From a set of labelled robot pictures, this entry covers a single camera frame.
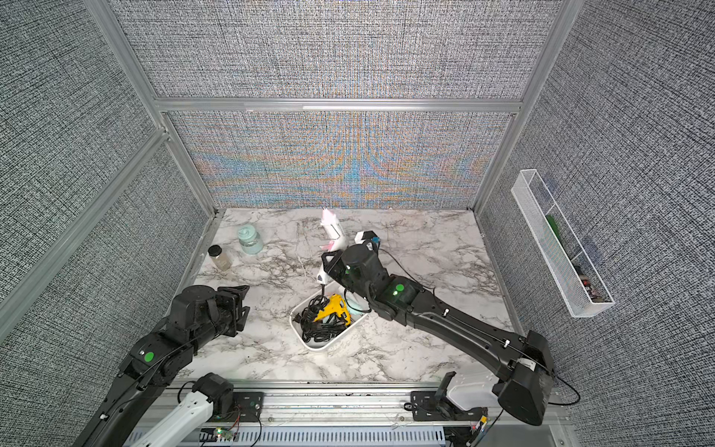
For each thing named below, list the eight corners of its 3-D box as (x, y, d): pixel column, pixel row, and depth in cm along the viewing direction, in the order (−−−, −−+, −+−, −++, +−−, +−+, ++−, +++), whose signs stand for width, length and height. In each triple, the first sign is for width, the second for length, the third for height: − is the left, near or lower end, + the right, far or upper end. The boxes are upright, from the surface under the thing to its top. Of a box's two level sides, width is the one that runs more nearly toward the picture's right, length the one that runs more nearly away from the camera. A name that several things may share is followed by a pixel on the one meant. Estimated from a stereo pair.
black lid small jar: (217, 271, 103) (205, 255, 95) (221, 260, 106) (210, 244, 98) (230, 271, 103) (219, 255, 95) (233, 260, 106) (223, 244, 98)
